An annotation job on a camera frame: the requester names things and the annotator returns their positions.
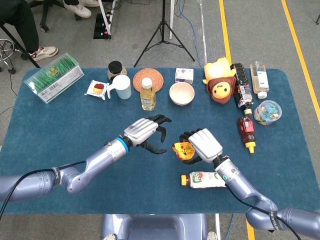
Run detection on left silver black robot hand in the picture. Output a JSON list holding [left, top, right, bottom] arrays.
[[123, 114, 173, 155]]

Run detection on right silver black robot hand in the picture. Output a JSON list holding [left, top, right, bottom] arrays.
[[179, 128, 224, 165]]

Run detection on yellow tape measure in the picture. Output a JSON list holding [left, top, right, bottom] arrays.
[[171, 141, 196, 161]]

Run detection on tea bottle with yellow cap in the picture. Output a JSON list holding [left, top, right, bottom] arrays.
[[180, 171, 227, 190]]

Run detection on pale yellow drink bottle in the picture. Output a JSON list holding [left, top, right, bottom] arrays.
[[139, 77, 156, 111]]

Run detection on amber squeeze bottle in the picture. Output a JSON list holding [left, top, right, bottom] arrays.
[[237, 116, 257, 154]]

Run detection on light blue mug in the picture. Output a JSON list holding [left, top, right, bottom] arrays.
[[106, 74, 132, 100]]

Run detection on cream bowl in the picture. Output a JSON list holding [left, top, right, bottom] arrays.
[[169, 81, 195, 106]]

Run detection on round woven coaster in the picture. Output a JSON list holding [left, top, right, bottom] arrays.
[[132, 68, 165, 94]]

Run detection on white snack packet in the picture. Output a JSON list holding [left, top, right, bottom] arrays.
[[84, 79, 110, 101]]

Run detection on yellow plush doll brown hood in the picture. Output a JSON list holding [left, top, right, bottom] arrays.
[[202, 56, 237, 104]]

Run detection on dark cola bottle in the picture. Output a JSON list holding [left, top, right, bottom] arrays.
[[229, 62, 255, 116]]

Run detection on glass jar black lid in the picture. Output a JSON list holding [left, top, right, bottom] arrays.
[[107, 60, 128, 82]]

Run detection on clear cup of clips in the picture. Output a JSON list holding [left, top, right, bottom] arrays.
[[253, 99, 283, 126]]

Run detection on small white purple box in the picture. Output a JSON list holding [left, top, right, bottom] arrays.
[[174, 67, 195, 85]]

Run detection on blue table mat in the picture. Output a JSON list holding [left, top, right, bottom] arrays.
[[0, 67, 320, 215]]

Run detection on clear bottle white cap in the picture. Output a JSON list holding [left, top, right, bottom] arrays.
[[249, 61, 270, 100]]

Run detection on grey robot torso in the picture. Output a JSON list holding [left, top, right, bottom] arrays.
[[99, 213, 210, 240]]

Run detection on clear box green tea bags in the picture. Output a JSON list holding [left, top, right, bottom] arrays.
[[23, 52, 85, 104]]

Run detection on black tripod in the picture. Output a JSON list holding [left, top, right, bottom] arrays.
[[133, 0, 196, 68]]

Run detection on black power strip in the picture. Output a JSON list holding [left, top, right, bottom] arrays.
[[93, 11, 113, 40]]

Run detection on white sneaker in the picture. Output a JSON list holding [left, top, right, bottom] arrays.
[[63, 0, 92, 19]]

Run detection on black office chair base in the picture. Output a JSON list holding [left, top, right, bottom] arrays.
[[29, 0, 83, 33]]

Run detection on chrome stool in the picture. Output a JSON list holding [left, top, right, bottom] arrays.
[[0, 38, 23, 75]]

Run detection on seated person in black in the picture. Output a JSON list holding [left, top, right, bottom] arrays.
[[0, 0, 60, 62]]

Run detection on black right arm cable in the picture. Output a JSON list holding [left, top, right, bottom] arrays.
[[224, 184, 303, 240]]

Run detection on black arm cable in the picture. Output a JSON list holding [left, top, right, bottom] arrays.
[[224, 184, 303, 240], [0, 159, 87, 223]]

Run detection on blue floor cable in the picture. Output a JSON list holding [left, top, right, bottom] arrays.
[[178, 0, 205, 68]]

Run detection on white frame post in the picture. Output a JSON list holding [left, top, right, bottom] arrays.
[[169, 0, 175, 40]]

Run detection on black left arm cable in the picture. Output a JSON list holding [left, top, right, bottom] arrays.
[[0, 159, 87, 223]]

